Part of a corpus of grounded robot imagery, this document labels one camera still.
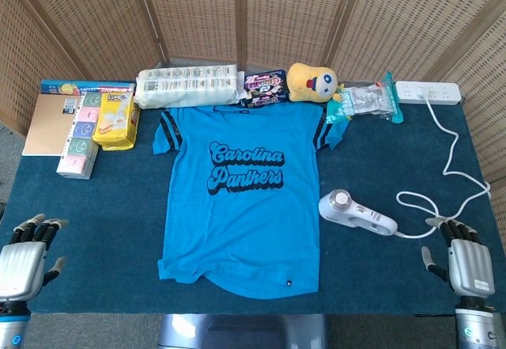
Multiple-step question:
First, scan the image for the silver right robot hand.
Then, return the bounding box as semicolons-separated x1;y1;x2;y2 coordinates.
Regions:
421;216;496;310

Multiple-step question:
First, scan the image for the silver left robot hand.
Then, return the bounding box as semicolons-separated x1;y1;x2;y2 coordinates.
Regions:
0;213;70;307

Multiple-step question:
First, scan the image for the white handheld garment steamer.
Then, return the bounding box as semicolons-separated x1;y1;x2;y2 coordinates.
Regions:
318;188;399;237

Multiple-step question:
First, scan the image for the blue Carolina Panthers shirt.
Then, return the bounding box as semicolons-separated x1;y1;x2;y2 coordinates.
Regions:
152;105;349;300

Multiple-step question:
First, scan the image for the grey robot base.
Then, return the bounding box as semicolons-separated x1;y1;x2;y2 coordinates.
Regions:
157;313;329;349

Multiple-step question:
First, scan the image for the dark teal carpet table cover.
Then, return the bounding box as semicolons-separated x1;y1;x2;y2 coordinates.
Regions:
0;79;506;317

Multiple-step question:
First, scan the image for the pastel tissue box pack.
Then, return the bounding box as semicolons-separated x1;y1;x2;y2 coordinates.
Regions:
55;91;102;180

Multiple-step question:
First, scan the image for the brown notebook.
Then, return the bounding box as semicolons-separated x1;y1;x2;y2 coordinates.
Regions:
21;93;82;157

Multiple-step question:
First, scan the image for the yellow biscuit bag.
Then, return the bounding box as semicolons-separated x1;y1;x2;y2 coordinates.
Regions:
92;90;142;151

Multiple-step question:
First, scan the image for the white power strip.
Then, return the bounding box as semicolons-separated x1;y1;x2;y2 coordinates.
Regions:
395;80;463;107

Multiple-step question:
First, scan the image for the blue fruit print box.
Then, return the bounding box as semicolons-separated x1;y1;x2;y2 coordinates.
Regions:
40;79;136;97

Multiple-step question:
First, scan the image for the clear teal-edged plastic bag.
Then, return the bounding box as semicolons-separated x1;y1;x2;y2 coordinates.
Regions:
343;70;405;124

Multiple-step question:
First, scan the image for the teal printed packet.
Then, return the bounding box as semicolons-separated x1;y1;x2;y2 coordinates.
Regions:
326;87;353;125

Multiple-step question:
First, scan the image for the white tissue roll pack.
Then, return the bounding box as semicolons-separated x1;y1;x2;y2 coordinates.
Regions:
133;64;244;111

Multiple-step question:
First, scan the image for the yellow plush toy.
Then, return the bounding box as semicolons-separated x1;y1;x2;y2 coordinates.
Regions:
286;63;343;103

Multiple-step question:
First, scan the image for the dark purple snack pack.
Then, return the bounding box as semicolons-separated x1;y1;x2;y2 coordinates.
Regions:
239;68;292;108

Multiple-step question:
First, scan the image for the wicker folding screen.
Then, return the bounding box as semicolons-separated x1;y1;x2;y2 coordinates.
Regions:
0;0;506;192

